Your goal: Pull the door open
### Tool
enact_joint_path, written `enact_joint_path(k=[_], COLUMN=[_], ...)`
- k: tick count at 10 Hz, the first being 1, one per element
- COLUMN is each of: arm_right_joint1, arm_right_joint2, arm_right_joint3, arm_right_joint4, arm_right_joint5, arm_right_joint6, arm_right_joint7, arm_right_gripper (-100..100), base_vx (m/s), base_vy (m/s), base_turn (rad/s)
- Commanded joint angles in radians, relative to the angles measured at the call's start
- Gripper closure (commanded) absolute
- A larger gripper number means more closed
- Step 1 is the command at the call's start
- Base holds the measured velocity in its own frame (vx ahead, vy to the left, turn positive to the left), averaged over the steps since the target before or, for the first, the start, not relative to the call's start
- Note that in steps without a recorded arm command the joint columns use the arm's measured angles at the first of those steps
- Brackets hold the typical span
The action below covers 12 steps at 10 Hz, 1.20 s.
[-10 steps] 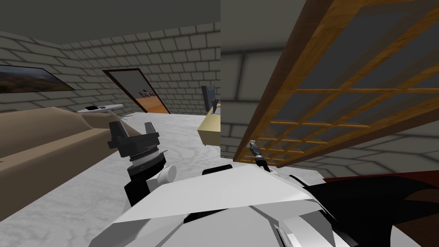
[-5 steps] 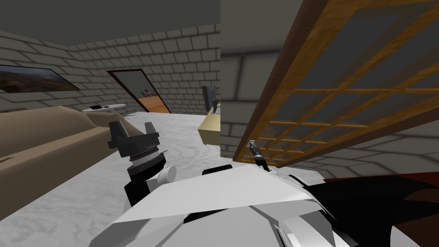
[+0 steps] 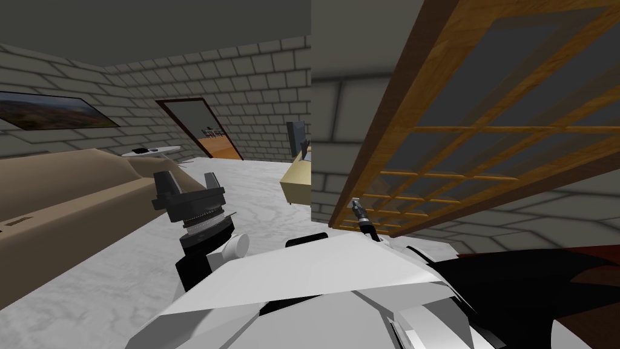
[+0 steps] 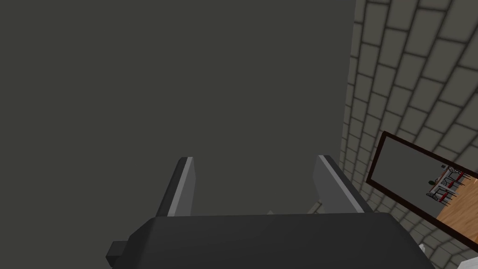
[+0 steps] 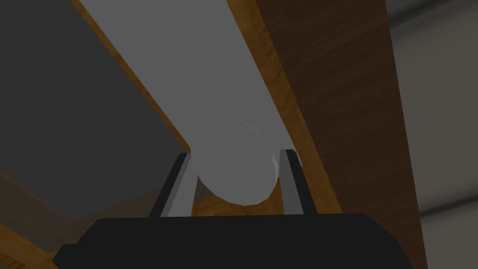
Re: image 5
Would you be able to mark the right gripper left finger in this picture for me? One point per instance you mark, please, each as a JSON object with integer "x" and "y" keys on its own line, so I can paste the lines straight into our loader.
{"x": 175, "y": 190}

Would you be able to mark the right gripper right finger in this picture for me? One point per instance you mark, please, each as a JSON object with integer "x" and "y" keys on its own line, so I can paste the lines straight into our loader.
{"x": 295, "y": 186}

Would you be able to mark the brown wooden door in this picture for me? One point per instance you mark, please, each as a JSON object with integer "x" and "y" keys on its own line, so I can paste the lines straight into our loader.
{"x": 336, "y": 93}

